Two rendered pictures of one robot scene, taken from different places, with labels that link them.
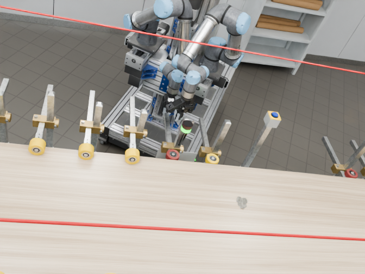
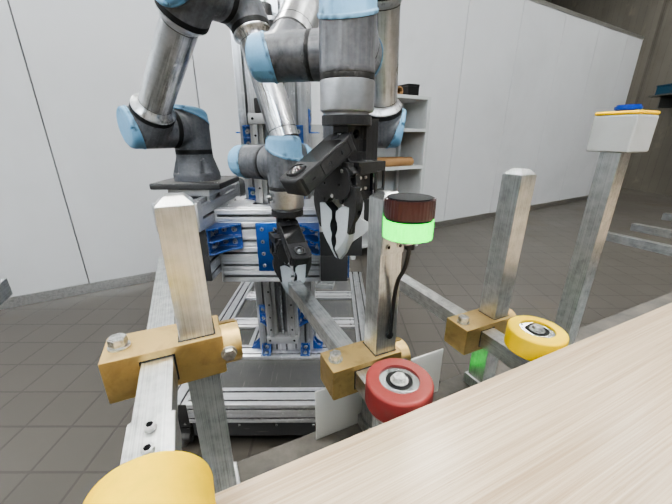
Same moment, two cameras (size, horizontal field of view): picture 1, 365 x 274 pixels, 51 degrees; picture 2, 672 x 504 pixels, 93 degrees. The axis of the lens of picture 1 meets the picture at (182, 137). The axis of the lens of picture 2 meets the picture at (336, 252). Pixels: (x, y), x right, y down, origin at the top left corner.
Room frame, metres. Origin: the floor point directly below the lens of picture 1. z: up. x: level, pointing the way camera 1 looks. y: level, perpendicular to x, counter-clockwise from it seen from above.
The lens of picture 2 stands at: (1.29, 0.12, 1.18)
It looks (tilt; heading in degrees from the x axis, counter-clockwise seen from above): 20 degrees down; 355
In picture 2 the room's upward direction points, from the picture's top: straight up
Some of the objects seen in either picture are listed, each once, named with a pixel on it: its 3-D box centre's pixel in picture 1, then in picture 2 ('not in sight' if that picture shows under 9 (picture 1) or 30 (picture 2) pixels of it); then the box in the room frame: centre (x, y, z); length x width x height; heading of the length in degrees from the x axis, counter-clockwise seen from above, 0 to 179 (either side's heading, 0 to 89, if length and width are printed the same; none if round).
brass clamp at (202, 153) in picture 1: (209, 152); (482, 327); (1.78, -0.20, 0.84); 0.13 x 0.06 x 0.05; 110
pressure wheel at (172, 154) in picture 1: (171, 159); (396, 412); (1.59, 0.02, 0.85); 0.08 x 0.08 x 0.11
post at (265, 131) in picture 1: (255, 148); (585, 262); (1.88, -0.47, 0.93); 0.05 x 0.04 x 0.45; 110
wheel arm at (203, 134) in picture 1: (205, 142); (440, 307); (1.86, -0.15, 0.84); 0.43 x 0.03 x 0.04; 20
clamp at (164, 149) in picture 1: (172, 148); (367, 364); (1.69, 0.03, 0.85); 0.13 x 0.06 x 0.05; 110
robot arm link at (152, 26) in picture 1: (150, 19); (188, 127); (2.45, 0.50, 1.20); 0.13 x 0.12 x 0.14; 140
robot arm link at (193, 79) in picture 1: (192, 81); (348, 34); (1.78, 0.06, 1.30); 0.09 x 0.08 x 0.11; 163
